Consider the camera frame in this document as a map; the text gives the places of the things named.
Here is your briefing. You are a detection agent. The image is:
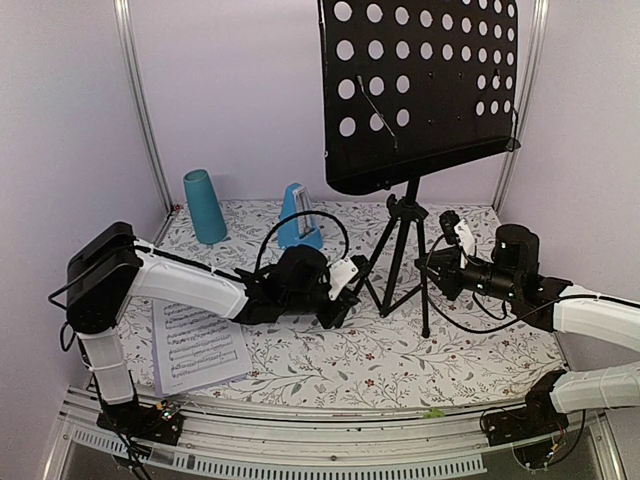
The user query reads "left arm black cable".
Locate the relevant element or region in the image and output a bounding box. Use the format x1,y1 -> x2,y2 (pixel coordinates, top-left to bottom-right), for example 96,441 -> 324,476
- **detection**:
257,209 -> 351,281

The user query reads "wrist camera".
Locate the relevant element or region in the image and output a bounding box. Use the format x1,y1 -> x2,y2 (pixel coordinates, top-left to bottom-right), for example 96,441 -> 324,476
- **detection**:
439,210 -> 476,257
328,255 -> 369,301

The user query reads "blue metronome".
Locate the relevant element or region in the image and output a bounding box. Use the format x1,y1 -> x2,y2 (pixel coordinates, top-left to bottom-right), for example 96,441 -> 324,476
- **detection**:
277,183 -> 323,250

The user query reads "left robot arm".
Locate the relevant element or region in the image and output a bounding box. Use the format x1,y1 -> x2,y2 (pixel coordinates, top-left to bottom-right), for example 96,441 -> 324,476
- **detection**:
57,222 -> 359,446

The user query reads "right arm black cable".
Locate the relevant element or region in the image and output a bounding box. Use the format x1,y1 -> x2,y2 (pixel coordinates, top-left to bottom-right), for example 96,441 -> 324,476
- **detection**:
424,234 -> 561,334

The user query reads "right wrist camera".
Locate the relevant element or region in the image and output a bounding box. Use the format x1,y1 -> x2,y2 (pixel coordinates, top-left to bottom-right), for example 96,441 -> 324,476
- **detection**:
439,210 -> 476,257

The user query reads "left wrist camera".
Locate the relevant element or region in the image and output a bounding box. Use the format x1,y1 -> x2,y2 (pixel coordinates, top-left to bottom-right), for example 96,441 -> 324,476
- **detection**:
328,255 -> 369,301

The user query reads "teal ceramic vase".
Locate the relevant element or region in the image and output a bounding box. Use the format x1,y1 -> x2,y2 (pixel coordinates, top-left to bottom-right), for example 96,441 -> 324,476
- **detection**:
183,169 -> 227,245

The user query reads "green tape piece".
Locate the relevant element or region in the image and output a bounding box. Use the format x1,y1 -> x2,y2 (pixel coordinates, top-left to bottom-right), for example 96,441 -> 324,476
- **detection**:
423,408 -> 446,419

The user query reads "aluminium front rail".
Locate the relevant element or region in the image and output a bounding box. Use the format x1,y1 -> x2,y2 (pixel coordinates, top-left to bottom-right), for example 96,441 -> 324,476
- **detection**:
43,387 -> 629,479

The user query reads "black music stand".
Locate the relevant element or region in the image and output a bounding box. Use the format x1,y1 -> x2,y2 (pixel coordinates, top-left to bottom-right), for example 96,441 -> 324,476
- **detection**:
317,1 -> 519,316

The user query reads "sheet music booklet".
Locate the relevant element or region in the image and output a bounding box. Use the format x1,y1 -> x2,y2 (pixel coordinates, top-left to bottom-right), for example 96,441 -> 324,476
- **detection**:
152,299 -> 252,397

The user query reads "aluminium frame post right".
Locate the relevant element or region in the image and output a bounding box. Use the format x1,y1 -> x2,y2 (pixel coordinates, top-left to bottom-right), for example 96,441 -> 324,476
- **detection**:
492,0 -> 550,215

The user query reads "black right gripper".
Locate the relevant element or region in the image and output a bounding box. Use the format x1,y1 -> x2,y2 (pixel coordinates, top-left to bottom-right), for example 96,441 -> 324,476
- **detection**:
418,245 -> 521,301

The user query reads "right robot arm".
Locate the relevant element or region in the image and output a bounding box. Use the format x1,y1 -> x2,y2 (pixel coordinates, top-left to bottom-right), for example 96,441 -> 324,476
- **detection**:
416,211 -> 639,446

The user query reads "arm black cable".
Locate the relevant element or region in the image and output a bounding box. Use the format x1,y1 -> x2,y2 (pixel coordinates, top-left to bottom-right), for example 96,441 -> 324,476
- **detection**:
424,234 -> 561,334
257,209 -> 351,281

